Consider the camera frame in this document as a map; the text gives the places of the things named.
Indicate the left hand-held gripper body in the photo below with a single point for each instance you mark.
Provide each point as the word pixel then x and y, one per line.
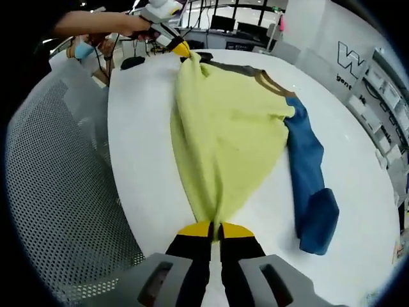
pixel 156 14

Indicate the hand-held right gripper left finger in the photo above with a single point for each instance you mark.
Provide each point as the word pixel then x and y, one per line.
pixel 188 265

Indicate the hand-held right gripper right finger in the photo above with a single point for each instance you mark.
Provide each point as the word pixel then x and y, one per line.
pixel 243 265

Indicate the yellow garment with blue sleeves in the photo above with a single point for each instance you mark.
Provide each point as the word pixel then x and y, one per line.
pixel 223 134

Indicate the person's left hand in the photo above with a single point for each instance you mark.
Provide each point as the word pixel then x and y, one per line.
pixel 135 27

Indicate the black pouch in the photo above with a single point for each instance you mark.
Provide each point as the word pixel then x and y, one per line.
pixel 132 62

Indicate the grey desk counter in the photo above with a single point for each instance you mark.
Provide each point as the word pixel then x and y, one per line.
pixel 223 40

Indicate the black monitor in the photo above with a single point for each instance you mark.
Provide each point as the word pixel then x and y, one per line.
pixel 252 29
pixel 223 23

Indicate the white tall-backed chair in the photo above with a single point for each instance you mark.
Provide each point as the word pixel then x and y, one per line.
pixel 273 36

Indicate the pink item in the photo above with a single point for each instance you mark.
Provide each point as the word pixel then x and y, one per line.
pixel 282 24

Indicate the grey mesh chair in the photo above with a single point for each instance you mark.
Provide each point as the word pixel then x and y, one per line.
pixel 48 176

